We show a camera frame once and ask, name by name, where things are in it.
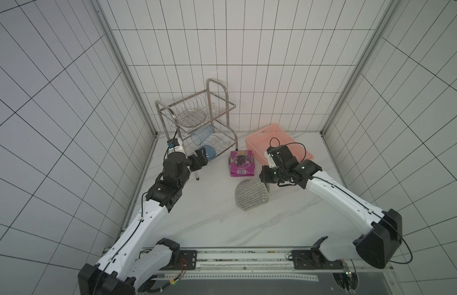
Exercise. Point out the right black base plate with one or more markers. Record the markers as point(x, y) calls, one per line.
point(312, 260)

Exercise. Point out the blue bowl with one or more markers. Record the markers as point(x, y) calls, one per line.
point(210, 152)

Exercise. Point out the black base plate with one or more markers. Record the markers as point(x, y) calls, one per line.
point(312, 260)
point(182, 260)

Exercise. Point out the round metal strainer plate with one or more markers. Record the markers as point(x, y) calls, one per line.
point(191, 118)

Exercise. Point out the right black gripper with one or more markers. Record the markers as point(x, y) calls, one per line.
point(270, 174)

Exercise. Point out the grey striped square dishcloth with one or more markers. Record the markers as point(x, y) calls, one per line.
point(251, 193)

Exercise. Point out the metal two-tier dish rack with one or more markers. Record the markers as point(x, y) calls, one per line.
point(214, 101)

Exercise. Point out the pink plastic basket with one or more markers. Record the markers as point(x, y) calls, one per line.
point(273, 135)

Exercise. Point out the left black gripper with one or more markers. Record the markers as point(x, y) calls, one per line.
point(201, 157)

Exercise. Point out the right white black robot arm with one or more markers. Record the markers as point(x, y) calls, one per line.
point(378, 234)

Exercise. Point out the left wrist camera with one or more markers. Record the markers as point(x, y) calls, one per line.
point(173, 143)

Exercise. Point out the purple snack packet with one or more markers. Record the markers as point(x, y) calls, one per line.
point(241, 164)

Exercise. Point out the clear blue plastic cup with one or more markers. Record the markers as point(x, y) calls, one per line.
point(201, 135)

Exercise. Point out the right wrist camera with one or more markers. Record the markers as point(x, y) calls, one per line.
point(278, 156)

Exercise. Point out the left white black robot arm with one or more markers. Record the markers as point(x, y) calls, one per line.
point(121, 271)

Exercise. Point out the aluminium mounting rail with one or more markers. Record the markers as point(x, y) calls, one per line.
point(232, 263)

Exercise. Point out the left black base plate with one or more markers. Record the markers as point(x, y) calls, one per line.
point(182, 260)

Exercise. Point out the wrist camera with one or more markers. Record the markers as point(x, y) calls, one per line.
point(173, 143)
point(278, 156)

